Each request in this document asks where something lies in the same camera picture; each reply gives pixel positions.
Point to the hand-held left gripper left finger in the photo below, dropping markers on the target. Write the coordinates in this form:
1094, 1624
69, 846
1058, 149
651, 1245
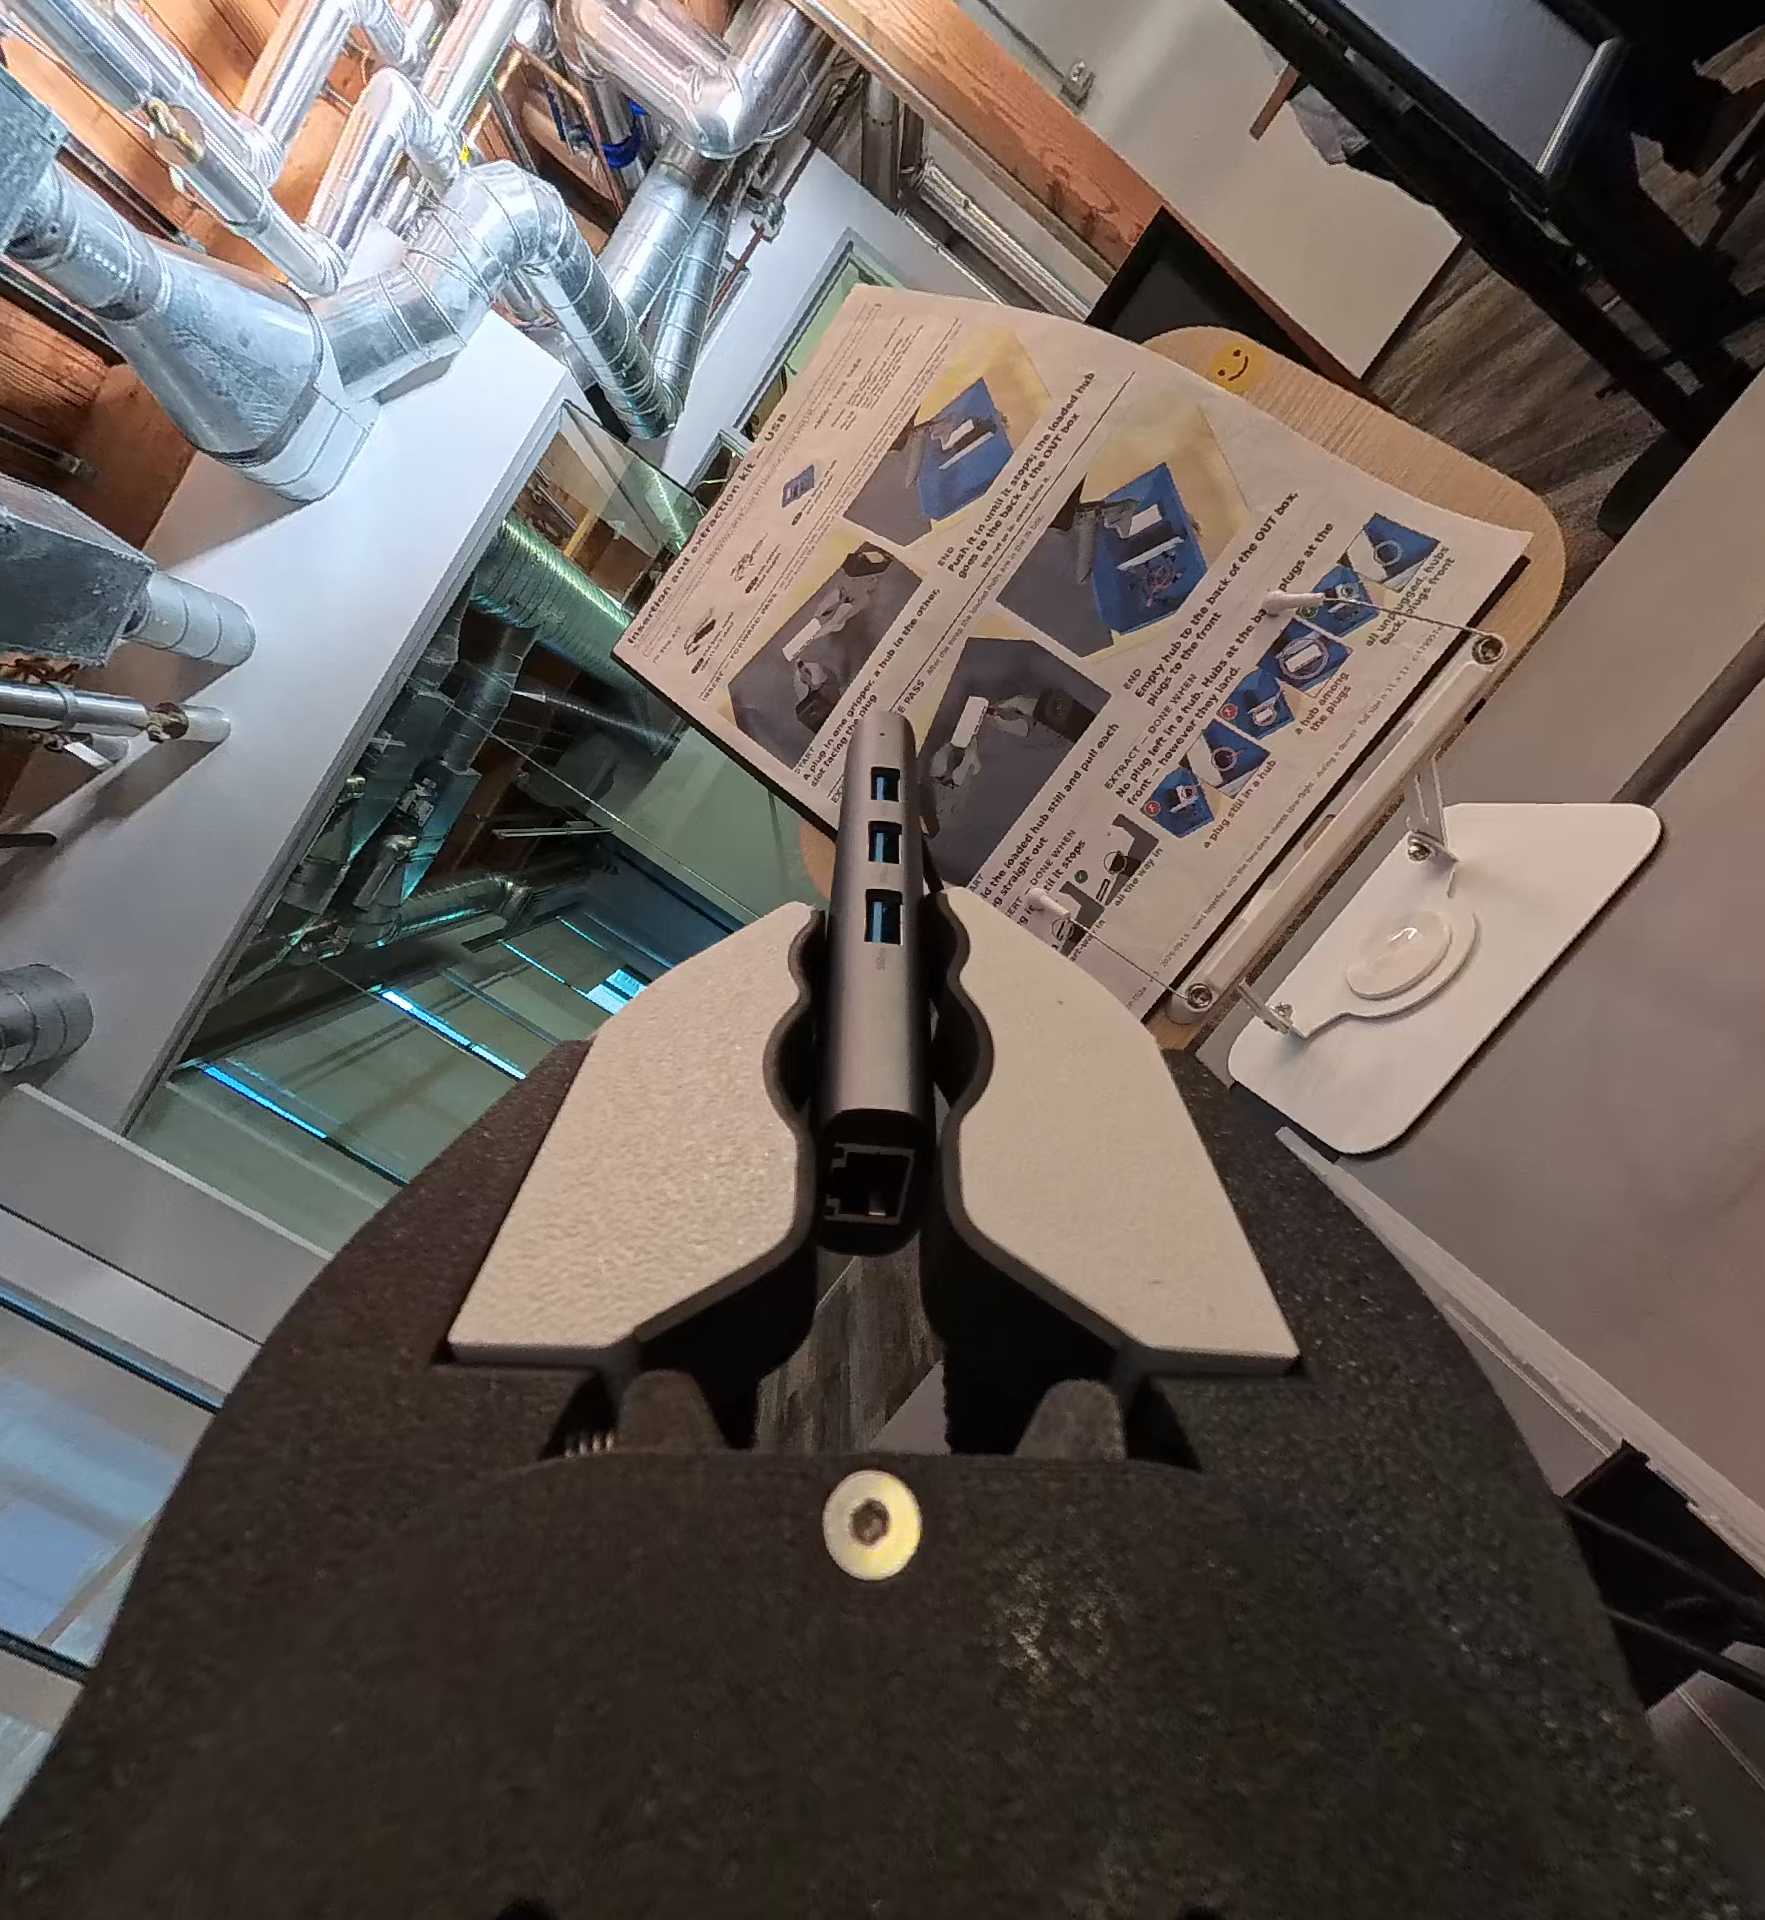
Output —
644, 1202

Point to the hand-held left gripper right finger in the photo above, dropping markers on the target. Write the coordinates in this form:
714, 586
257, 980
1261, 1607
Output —
1108, 1202

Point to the slim grey usb hub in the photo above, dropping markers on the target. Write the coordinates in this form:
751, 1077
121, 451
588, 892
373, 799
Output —
877, 1021

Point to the white stand base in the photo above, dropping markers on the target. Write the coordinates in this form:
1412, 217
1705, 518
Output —
1515, 931

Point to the large glass window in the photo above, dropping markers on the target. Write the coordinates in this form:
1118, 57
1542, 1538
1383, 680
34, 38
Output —
104, 1411

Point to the instruction poster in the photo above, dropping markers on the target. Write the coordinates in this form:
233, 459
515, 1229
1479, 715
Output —
1065, 598

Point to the yellow smiley sticker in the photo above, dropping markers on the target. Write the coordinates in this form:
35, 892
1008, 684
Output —
1234, 362

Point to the black monitor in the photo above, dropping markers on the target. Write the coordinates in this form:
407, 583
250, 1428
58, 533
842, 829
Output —
1469, 74

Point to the silver ventilation duct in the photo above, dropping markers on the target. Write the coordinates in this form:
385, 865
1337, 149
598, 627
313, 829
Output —
224, 331

